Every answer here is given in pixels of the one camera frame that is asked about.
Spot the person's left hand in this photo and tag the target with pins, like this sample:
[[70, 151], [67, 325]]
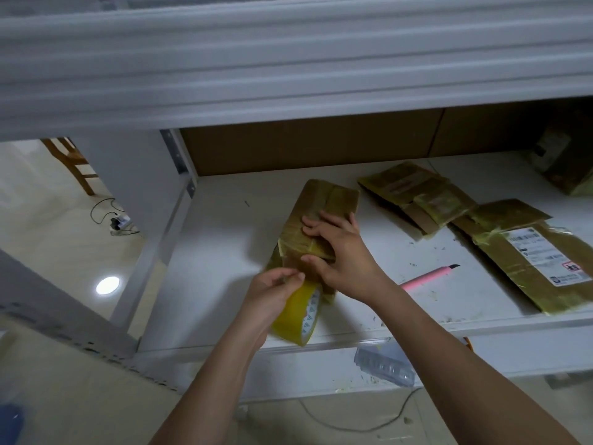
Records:
[[270, 296]]

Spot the yellow tape roll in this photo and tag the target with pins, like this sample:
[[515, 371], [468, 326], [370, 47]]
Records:
[[301, 315]]

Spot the wide barcode label cardboard box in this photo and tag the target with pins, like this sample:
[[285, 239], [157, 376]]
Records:
[[310, 222]]

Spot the white metal shelf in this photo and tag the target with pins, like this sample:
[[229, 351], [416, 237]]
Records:
[[232, 227]]

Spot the person's right hand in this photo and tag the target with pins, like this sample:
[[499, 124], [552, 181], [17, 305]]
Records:
[[343, 259]]

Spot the stack of cardboard boxes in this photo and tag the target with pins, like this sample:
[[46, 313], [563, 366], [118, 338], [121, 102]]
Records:
[[537, 255]]

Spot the small taped carton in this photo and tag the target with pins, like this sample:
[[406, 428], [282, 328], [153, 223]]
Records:
[[417, 194]]

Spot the pink utility knife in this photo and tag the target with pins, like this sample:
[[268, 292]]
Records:
[[426, 278]]

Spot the blue round object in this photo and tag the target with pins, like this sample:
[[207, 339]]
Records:
[[9, 423]]

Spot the wooden chair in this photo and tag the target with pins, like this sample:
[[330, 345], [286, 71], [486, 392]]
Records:
[[69, 162]]

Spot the person's left forearm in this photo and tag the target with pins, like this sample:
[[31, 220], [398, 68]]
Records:
[[204, 394]]

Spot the person's right forearm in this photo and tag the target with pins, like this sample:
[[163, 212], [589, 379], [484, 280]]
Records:
[[472, 375]]

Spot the white power strip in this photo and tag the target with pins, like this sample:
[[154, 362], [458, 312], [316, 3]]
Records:
[[120, 221]]

